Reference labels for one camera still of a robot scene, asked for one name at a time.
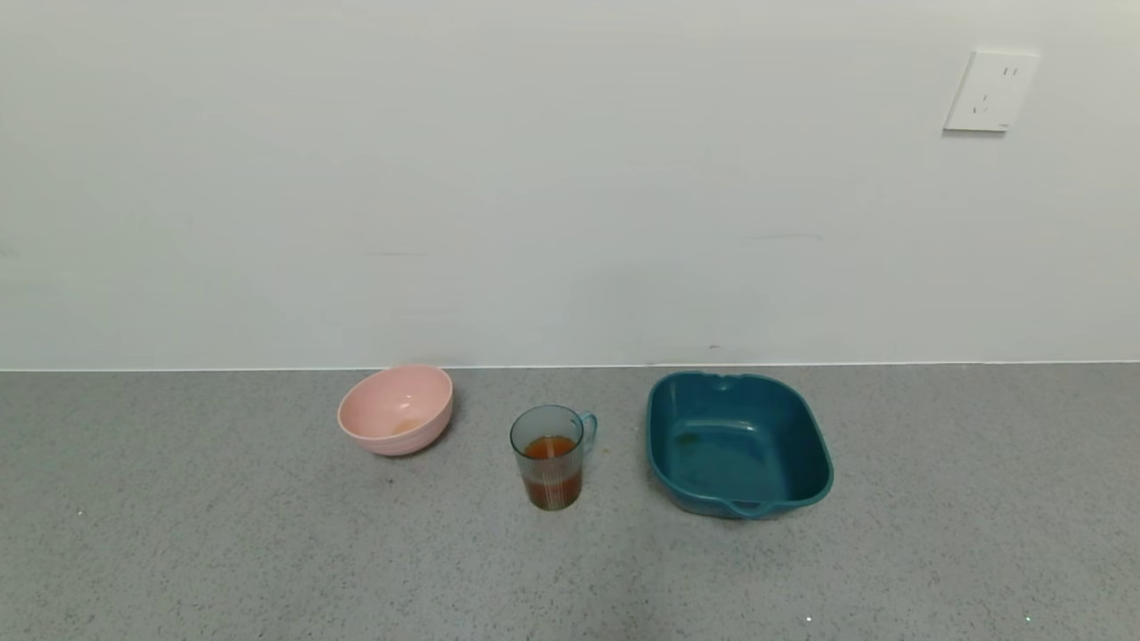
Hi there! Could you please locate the clear teal ribbed cup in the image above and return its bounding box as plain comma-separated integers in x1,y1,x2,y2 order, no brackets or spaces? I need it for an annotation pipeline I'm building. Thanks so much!
509,404,599,512

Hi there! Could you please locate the reddish brown liquid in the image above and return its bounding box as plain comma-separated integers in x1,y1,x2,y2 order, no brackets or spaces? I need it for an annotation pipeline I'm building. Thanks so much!
522,434,584,511

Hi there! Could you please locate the pink plastic bowl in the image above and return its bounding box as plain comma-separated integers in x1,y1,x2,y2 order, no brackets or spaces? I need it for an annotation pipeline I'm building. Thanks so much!
337,363,454,458

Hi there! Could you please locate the teal plastic basin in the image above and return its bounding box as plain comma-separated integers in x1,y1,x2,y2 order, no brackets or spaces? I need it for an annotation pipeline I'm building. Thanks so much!
647,370,836,520

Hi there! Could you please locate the white wall power outlet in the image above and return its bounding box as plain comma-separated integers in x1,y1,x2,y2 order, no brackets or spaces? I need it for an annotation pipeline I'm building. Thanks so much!
943,50,1040,134

